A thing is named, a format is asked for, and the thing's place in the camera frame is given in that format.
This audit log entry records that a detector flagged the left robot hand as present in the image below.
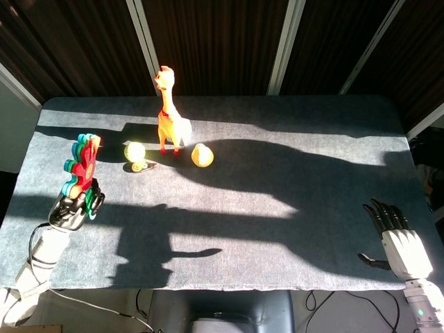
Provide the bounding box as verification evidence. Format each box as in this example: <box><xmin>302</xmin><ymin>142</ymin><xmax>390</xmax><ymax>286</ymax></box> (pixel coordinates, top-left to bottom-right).
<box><xmin>48</xmin><ymin>177</ymin><xmax>106</xmax><ymax>232</ymax></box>

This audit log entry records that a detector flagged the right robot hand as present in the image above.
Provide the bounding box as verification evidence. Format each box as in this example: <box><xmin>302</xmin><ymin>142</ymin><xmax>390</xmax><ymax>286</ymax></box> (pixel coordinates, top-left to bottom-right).
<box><xmin>357</xmin><ymin>197</ymin><xmax>434</xmax><ymax>280</ymax></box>

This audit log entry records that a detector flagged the robot base body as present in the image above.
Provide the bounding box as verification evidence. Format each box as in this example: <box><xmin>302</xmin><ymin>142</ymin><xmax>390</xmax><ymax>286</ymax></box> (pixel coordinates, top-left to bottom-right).
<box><xmin>145</xmin><ymin>289</ymin><xmax>296</xmax><ymax>333</ymax></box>

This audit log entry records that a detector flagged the dark background equipment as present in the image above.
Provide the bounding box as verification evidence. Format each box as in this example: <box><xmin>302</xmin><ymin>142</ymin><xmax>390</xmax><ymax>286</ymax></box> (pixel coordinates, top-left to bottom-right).
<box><xmin>408</xmin><ymin>126</ymin><xmax>444</xmax><ymax>223</ymax></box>

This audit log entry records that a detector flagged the yellow-green ball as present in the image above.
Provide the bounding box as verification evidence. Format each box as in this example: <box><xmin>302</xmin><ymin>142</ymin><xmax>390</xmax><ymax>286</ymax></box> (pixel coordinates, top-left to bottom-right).
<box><xmin>124</xmin><ymin>141</ymin><xmax>146</xmax><ymax>163</ymax></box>

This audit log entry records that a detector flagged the yellow rubber chicken toy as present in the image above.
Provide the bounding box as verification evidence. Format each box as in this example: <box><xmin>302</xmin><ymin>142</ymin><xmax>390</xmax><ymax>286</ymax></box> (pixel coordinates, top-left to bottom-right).
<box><xmin>154</xmin><ymin>65</ymin><xmax>193</xmax><ymax>157</ymax></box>

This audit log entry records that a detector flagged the yellow pear toy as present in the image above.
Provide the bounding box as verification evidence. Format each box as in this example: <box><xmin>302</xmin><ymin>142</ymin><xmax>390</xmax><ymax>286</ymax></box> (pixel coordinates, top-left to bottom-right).
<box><xmin>191</xmin><ymin>142</ymin><xmax>215</xmax><ymax>169</ymax></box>

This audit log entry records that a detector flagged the grey table cloth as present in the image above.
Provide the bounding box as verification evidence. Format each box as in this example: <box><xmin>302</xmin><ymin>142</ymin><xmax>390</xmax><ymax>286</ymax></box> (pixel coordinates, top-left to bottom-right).
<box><xmin>0</xmin><ymin>95</ymin><xmax>444</xmax><ymax>291</ymax></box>

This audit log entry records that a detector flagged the black cable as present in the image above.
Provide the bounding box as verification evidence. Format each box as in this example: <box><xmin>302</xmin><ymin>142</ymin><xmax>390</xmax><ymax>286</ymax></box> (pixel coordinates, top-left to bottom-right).
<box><xmin>134</xmin><ymin>289</ymin><xmax>149</xmax><ymax>319</ymax></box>
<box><xmin>304</xmin><ymin>290</ymin><xmax>413</xmax><ymax>333</ymax></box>

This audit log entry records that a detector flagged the white frame post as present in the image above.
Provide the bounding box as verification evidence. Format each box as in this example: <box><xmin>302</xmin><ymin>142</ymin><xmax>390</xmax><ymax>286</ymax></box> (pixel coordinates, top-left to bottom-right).
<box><xmin>405</xmin><ymin>101</ymin><xmax>444</xmax><ymax>141</ymax></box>
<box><xmin>124</xmin><ymin>0</ymin><xmax>162</xmax><ymax>96</ymax></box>
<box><xmin>339</xmin><ymin>0</ymin><xmax>407</xmax><ymax>95</ymax></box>
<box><xmin>0</xmin><ymin>62</ymin><xmax>43</xmax><ymax>112</ymax></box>
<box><xmin>266</xmin><ymin>0</ymin><xmax>307</xmax><ymax>96</ymax></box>

